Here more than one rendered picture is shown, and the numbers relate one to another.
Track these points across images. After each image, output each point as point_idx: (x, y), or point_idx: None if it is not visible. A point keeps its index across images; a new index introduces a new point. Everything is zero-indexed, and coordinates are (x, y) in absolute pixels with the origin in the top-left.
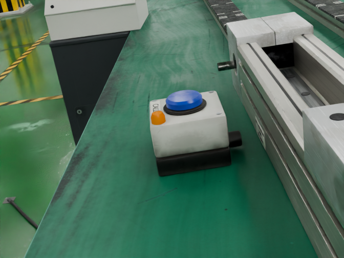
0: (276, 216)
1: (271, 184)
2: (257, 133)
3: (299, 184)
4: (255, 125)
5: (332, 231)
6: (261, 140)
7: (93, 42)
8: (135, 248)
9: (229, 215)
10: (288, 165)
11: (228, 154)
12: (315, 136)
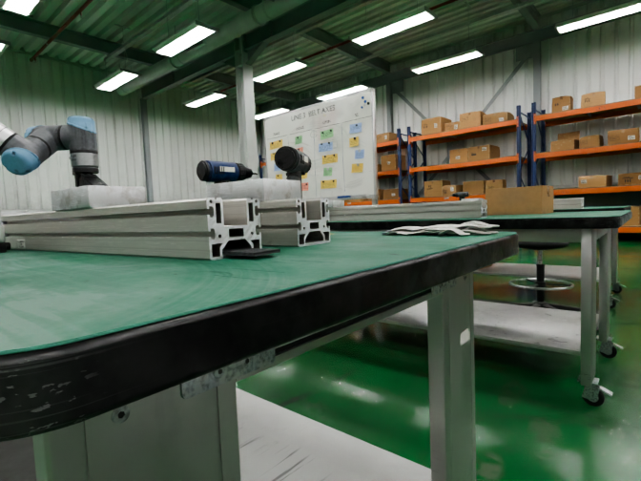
0: (37, 252)
1: (31, 251)
2: (18, 248)
3: (49, 231)
4: (16, 245)
5: (65, 226)
6: (22, 246)
7: None
8: None
9: (12, 254)
10: (42, 232)
11: (5, 245)
12: (56, 194)
